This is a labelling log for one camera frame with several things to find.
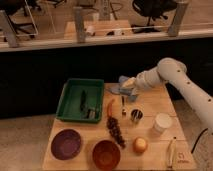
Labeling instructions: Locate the yellow apple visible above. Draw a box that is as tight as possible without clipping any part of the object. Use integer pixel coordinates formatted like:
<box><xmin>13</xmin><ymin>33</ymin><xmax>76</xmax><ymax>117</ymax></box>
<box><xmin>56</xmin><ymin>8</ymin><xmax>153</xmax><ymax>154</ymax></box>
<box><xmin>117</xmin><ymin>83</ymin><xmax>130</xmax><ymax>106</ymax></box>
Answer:
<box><xmin>133</xmin><ymin>137</ymin><xmax>148</xmax><ymax>153</ymax></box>

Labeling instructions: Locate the purple bowl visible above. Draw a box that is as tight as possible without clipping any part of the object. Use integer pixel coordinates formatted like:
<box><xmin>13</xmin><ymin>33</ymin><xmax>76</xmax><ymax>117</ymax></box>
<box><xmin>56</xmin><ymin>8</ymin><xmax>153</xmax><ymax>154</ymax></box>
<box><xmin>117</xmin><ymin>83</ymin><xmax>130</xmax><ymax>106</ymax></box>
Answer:
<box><xmin>51</xmin><ymin>129</ymin><xmax>82</xmax><ymax>160</ymax></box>

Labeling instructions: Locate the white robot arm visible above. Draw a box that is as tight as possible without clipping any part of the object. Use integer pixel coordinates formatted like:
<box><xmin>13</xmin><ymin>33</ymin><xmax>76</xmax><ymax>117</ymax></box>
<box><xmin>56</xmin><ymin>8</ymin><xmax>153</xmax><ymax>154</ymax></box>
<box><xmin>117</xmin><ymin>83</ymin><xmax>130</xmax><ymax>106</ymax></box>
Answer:
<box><xmin>121</xmin><ymin>58</ymin><xmax>213</xmax><ymax>133</ymax></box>

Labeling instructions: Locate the black cable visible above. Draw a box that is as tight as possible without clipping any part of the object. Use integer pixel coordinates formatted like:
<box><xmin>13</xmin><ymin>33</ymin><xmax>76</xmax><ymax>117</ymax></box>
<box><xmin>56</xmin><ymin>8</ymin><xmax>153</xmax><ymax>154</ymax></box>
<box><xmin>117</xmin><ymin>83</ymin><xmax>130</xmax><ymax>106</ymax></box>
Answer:
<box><xmin>190</xmin><ymin>128</ymin><xmax>213</xmax><ymax>155</ymax></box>

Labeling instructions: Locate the green plastic tray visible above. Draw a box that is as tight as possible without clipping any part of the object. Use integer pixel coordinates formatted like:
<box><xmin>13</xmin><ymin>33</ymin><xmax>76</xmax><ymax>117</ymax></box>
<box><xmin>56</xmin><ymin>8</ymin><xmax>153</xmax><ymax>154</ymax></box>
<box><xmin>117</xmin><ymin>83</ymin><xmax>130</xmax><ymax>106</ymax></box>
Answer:
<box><xmin>56</xmin><ymin>78</ymin><xmax>104</xmax><ymax>123</ymax></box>

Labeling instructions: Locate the black office chair right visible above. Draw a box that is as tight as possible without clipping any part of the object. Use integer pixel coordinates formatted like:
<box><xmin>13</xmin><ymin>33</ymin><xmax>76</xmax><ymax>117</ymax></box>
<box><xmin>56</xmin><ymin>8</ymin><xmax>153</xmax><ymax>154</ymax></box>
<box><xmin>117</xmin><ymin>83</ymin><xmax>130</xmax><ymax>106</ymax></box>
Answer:
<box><xmin>131</xmin><ymin>0</ymin><xmax>177</xmax><ymax>34</ymax></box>

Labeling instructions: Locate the metal cup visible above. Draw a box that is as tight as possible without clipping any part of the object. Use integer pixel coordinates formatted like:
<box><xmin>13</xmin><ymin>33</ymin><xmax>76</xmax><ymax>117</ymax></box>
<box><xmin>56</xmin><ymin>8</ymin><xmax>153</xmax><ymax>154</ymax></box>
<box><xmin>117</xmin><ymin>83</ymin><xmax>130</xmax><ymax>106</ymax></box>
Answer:
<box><xmin>130</xmin><ymin>109</ymin><xmax>143</xmax><ymax>124</ymax></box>

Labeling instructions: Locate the grey window post left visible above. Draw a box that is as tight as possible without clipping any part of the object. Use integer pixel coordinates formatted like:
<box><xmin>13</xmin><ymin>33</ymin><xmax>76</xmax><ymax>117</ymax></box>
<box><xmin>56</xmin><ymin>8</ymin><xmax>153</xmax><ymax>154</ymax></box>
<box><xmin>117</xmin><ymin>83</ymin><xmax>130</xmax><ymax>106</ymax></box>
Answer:
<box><xmin>0</xmin><ymin>10</ymin><xmax>19</xmax><ymax>48</ymax></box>

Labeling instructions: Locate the yellow banana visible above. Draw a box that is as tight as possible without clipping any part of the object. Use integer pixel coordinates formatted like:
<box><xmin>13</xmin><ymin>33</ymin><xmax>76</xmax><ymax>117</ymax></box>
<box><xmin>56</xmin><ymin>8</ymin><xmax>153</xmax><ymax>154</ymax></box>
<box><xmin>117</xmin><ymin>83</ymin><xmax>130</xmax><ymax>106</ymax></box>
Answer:
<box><xmin>166</xmin><ymin>138</ymin><xmax>176</xmax><ymax>168</ymax></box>

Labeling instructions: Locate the grey window post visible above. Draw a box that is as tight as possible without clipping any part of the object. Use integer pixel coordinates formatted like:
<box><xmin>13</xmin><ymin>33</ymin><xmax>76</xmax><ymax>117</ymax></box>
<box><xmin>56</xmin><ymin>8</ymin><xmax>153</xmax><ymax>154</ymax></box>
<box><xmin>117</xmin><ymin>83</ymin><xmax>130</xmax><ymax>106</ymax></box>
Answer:
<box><xmin>167</xmin><ymin>0</ymin><xmax>189</xmax><ymax>37</ymax></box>
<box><xmin>73</xmin><ymin>6</ymin><xmax>86</xmax><ymax>43</ymax></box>
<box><xmin>0</xmin><ymin>10</ymin><xmax>19</xmax><ymax>48</ymax></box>

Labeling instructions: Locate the bunch of dark grapes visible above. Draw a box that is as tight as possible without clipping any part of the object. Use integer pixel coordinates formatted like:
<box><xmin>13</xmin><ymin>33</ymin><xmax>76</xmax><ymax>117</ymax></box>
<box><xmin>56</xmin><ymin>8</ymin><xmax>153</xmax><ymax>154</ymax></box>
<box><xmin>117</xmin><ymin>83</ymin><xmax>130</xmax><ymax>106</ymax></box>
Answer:
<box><xmin>107</xmin><ymin>117</ymin><xmax>126</xmax><ymax>148</ymax></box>

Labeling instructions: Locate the dark knife in tray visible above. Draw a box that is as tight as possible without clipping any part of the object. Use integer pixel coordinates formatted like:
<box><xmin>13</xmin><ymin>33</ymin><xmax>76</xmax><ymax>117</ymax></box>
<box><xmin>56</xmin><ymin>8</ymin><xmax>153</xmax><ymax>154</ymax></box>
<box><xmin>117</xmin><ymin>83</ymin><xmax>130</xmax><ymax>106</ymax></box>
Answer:
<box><xmin>79</xmin><ymin>90</ymin><xmax>98</xmax><ymax>119</ymax></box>

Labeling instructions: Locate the blue sponge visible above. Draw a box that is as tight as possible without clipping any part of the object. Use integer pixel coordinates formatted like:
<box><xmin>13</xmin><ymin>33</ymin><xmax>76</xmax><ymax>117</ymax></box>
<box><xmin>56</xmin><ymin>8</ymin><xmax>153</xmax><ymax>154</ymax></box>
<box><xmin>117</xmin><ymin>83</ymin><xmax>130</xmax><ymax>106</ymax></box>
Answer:
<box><xmin>127</xmin><ymin>94</ymin><xmax>138</xmax><ymax>102</ymax></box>

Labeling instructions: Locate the grey window post middle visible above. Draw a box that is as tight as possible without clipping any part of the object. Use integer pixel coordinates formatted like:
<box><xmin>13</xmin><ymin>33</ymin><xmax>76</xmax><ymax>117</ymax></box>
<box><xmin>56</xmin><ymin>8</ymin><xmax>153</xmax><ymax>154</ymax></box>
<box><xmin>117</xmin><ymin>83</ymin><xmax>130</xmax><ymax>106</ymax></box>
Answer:
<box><xmin>73</xmin><ymin>6</ymin><xmax>86</xmax><ymax>43</ymax></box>

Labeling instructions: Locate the red-brown bowl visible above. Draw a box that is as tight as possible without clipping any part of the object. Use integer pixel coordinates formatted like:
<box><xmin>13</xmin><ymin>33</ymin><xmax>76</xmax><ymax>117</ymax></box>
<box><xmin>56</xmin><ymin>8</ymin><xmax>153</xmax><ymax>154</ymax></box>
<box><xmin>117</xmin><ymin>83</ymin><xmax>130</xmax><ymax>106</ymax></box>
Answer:
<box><xmin>92</xmin><ymin>140</ymin><xmax>120</xmax><ymax>171</ymax></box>

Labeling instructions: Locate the translucent grey gripper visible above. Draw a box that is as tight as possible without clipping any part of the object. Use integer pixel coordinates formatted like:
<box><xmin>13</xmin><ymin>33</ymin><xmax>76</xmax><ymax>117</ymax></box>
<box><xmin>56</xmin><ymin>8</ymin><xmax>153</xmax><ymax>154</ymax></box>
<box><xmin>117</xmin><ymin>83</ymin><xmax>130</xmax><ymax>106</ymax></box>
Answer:
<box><xmin>119</xmin><ymin>76</ymin><xmax>137</xmax><ymax>95</ymax></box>

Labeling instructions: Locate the black office chair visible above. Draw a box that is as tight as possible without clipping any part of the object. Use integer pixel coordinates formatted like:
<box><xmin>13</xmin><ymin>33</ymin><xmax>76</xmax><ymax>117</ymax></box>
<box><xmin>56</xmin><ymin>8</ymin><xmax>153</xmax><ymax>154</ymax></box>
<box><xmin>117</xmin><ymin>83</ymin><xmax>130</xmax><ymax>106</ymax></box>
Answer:
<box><xmin>0</xmin><ymin>0</ymin><xmax>43</xmax><ymax>38</ymax></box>
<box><xmin>131</xmin><ymin>0</ymin><xmax>177</xmax><ymax>34</ymax></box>

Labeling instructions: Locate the black office chair left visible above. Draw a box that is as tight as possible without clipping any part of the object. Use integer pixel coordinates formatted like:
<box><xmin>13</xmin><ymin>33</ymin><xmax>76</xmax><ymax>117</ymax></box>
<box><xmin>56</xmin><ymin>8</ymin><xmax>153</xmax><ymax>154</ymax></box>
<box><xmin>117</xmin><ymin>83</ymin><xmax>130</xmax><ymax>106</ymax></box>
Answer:
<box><xmin>0</xmin><ymin>0</ymin><xmax>43</xmax><ymax>38</ymax></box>

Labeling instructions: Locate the orange carrot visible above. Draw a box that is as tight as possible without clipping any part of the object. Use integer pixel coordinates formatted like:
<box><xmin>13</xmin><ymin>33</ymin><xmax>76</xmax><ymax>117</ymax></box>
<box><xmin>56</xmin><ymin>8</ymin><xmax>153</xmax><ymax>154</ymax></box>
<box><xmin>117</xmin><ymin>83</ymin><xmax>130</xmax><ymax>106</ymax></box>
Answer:
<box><xmin>107</xmin><ymin>99</ymin><xmax>115</xmax><ymax>117</ymax></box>

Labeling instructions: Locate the wooden board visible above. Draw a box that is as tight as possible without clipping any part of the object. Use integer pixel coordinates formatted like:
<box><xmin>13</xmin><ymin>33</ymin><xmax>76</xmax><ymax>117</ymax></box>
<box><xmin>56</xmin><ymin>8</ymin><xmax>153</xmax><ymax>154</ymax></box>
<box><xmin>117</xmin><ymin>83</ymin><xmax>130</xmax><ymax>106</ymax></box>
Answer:
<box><xmin>42</xmin><ymin>86</ymin><xmax>196</xmax><ymax>171</ymax></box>

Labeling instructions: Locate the grey window post right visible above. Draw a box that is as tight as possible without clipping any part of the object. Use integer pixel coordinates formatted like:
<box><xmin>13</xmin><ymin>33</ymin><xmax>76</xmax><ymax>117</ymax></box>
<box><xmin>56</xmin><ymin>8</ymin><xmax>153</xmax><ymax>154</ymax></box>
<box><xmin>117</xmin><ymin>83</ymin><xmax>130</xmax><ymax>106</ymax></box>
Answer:
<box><xmin>167</xmin><ymin>0</ymin><xmax>189</xmax><ymax>37</ymax></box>

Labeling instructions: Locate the white plastic cup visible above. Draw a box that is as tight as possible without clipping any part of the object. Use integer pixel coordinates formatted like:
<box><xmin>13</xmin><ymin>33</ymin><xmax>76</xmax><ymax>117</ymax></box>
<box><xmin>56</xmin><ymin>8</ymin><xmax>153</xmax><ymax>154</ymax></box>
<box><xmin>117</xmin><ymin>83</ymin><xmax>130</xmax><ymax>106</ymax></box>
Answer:
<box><xmin>153</xmin><ymin>113</ymin><xmax>172</xmax><ymax>133</ymax></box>

